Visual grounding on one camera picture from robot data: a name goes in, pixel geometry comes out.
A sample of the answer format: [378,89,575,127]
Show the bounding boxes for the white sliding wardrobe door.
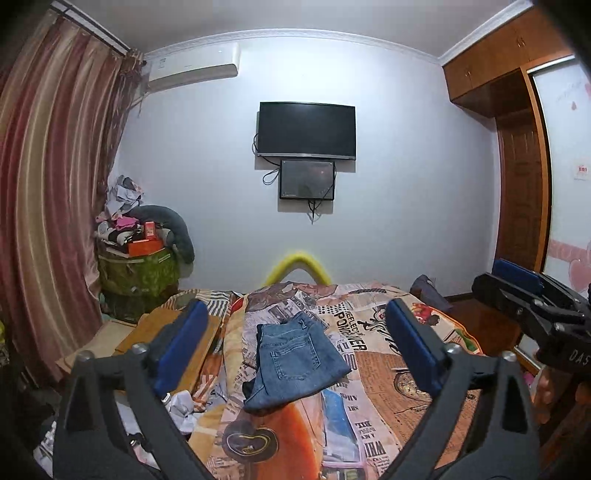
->
[531,58,591,301]

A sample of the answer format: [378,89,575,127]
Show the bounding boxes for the striped pink curtain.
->
[0,9,144,384]

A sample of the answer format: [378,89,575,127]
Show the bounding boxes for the pile of mixed clothes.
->
[96,174,148,254]

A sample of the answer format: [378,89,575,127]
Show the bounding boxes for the blue jeans pants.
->
[243,311,352,414]

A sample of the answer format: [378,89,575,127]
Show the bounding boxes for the yellow foam arch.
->
[262,251,331,286]

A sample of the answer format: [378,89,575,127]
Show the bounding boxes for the white air conditioner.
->
[144,42,242,93]

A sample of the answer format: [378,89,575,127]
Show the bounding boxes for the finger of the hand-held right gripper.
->
[471,272,585,334]
[493,258,590,308]

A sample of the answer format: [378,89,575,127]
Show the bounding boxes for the person's right hand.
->
[530,366,574,408]

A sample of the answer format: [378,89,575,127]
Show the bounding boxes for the grey long pillow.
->
[129,205,195,264]

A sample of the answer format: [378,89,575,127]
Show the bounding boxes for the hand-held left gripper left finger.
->
[52,300,218,480]

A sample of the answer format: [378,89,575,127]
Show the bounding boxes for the small black wall monitor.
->
[278,158,336,201]

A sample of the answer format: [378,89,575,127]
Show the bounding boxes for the orange box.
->
[127,237,164,258]

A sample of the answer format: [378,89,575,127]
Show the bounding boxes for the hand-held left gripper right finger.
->
[383,298,541,480]

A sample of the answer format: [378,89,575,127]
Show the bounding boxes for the green fabric hamper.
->
[97,247,181,319]

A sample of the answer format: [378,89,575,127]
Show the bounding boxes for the curtain rail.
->
[48,0,132,54]

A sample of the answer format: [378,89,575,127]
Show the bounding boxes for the printed blanket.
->
[164,281,485,480]

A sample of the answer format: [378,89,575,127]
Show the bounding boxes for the wooden wardrobe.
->
[441,4,583,278]

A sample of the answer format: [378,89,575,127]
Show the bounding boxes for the wooden door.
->
[495,113,550,275]

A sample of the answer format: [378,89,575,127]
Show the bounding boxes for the white crumpled cloth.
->
[161,390,199,435]

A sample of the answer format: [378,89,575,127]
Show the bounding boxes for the black wall television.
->
[257,102,357,161]

